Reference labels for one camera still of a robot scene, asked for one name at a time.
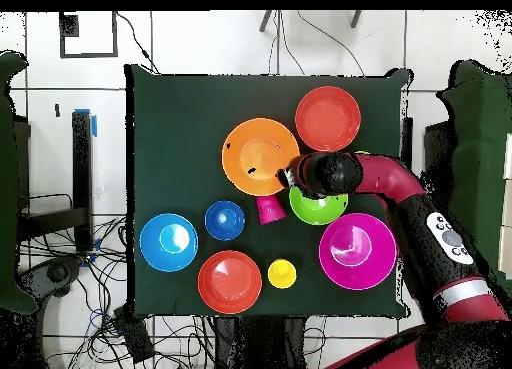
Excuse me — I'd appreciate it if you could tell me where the large orange bowl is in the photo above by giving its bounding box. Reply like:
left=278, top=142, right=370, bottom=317
left=221, top=117, right=301, bottom=197

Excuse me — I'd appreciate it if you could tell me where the white box stack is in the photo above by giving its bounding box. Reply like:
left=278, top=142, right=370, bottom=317
left=497, top=132, right=512, bottom=281

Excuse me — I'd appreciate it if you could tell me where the raspberry red cup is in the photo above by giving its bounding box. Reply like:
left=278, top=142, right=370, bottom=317
left=255, top=194, right=288, bottom=226

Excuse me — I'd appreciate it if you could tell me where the green bowl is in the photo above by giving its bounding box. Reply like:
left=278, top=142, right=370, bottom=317
left=288, top=185, right=349, bottom=227

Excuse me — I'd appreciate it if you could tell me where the red-orange bowl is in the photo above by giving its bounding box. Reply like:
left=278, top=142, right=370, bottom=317
left=294, top=85, right=362, bottom=153
left=197, top=249, right=264, bottom=315

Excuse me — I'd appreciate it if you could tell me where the small dark blue bowl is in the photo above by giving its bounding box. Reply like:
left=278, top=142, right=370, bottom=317
left=204, top=199, right=246, bottom=242

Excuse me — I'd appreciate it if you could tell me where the yellow cup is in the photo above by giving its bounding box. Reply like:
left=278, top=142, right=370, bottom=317
left=266, top=257, right=298, bottom=290

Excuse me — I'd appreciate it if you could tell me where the large pink bowl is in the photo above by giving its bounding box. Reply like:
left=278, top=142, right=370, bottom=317
left=318, top=212, right=398, bottom=291

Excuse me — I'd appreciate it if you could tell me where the dark green table cloth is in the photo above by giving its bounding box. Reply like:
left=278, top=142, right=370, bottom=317
left=123, top=63, right=411, bottom=320

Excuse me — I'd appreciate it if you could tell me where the light blue bowl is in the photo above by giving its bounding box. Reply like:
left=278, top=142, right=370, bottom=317
left=138, top=212, right=200, bottom=273

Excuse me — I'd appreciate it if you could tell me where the green clothed side table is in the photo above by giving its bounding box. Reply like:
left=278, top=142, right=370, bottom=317
left=435, top=59, right=512, bottom=323
left=0, top=50, right=39, bottom=315

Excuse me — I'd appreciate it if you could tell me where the blue tape strip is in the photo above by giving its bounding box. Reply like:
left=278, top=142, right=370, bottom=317
left=73, top=107, right=98, bottom=138

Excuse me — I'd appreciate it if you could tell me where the black metal stand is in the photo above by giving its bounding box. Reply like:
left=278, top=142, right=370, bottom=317
left=15, top=110, right=95, bottom=253

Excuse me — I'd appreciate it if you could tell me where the black power brick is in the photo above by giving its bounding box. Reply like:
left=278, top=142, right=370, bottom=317
left=111, top=304, right=157, bottom=364

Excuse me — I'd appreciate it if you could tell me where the black floor cable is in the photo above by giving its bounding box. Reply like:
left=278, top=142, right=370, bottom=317
left=295, top=10, right=366, bottom=77
left=115, top=10, right=161, bottom=75

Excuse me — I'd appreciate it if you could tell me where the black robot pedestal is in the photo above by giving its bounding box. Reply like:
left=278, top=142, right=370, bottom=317
left=213, top=316, right=307, bottom=369

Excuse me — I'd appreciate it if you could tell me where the tangle of floor cables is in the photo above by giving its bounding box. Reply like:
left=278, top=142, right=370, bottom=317
left=17, top=216, right=217, bottom=369

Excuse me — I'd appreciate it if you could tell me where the black square floor frame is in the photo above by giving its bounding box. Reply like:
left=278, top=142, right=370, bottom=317
left=58, top=10, right=120, bottom=59

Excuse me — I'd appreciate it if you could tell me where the black pedestal foot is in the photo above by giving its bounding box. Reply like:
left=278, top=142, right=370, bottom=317
left=17, top=255, right=85, bottom=302

